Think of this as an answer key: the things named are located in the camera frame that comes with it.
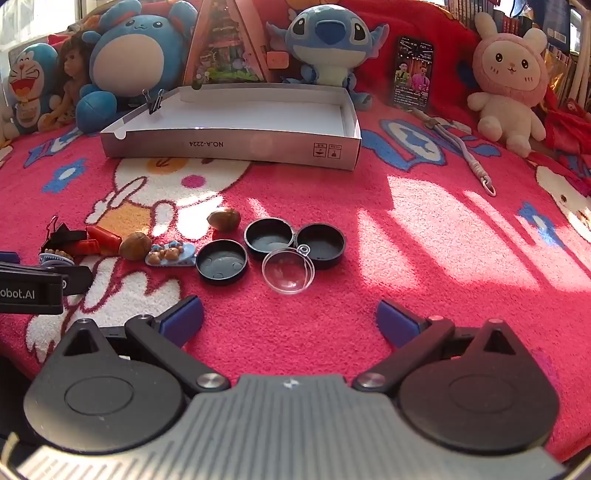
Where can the blue paper bag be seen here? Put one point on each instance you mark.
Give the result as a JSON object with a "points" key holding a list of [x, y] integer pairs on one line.
{"points": [[554, 18]]}

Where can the brown-haired baby doll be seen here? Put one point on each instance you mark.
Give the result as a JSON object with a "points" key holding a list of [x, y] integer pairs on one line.
{"points": [[76, 64]]}

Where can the brown walnut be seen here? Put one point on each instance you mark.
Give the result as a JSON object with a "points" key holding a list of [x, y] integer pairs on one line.
{"points": [[135, 247], [225, 218]]}

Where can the triangular pink diorama house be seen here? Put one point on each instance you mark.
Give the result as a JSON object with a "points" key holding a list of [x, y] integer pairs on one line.
{"points": [[226, 46]]}

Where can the white cardboard box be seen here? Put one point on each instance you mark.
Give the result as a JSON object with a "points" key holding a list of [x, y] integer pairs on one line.
{"points": [[258, 110]]}

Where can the small black binder clip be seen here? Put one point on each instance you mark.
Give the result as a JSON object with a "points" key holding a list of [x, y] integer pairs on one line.
{"points": [[154, 105]]}

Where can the clear plastic half sphere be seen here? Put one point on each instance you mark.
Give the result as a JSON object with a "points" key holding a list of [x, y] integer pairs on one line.
{"points": [[286, 277]]}

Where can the pink bunny plush toy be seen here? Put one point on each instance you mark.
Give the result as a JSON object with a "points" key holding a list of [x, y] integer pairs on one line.
{"points": [[508, 69]]}

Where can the red cloth bag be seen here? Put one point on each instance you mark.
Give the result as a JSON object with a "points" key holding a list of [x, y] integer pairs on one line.
{"points": [[565, 120]]}

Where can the blue alien plush toy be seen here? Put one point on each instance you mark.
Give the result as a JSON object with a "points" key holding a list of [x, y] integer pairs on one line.
{"points": [[323, 32]]}

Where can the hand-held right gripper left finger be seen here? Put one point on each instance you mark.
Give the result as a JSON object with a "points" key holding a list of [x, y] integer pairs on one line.
{"points": [[182, 319]]}

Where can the black smartphone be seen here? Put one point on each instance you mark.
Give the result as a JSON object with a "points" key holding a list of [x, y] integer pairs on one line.
{"points": [[413, 74]]}

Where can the black round lid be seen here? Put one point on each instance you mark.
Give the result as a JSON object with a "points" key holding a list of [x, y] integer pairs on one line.
{"points": [[221, 263], [268, 233], [323, 244]]}

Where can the pink printed blanket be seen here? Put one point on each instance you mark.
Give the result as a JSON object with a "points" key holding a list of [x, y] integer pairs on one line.
{"points": [[415, 230]]}

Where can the blue hair clip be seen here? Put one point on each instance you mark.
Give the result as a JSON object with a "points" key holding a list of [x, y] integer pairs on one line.
{"points": [[55, 258]]}

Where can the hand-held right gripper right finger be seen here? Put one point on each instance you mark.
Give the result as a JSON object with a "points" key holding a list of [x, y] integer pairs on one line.
{"points": [[397, 321]]}

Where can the round blue mouse plush toy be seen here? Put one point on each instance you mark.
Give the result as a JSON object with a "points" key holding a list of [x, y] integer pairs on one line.
{"points": [[124, 55]]}

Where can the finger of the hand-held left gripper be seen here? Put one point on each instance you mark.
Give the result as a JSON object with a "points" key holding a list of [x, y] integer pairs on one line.
{"points": [[8, 257], [76, 279]]}

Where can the blue cat plush toy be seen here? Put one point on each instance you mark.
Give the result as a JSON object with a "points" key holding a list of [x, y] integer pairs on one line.
{"points": [[32, 78]]}

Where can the small pink box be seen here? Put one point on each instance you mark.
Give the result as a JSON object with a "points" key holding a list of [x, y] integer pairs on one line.
{"points": [[277, 60]]}

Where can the row of books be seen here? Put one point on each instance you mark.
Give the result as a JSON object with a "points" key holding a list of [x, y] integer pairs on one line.
{"points": [[508, 11]]}

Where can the bear figurines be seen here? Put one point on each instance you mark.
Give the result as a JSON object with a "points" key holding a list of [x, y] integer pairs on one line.
{"points": [[168, 254]]}

